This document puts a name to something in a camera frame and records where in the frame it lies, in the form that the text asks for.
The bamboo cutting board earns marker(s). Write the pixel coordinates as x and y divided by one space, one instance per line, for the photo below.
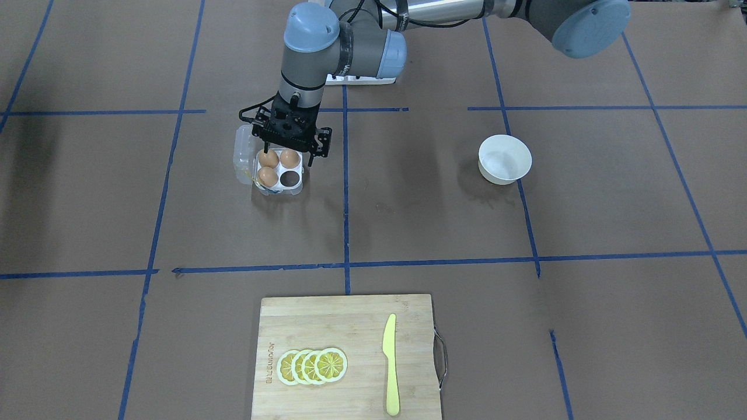
347 357

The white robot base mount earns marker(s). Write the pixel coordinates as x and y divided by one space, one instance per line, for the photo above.
352 80

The yellow plastic knife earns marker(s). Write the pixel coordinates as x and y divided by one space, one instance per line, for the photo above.
392 398

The white bowl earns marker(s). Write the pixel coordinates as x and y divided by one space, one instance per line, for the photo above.
503 159

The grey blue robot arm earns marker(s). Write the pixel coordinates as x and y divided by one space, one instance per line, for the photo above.
366 38

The clear plastic egg box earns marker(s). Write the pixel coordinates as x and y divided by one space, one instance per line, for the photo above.
277 171

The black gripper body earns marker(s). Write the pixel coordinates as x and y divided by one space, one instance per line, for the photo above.
323 142

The brown egg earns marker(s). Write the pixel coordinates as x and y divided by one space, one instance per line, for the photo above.
290 158
268 158
268 177

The brown egg front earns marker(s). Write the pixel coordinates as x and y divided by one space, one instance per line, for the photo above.
268 177

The lemon slice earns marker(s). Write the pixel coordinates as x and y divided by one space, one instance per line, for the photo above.
308 369
297 369
286 369
331 364

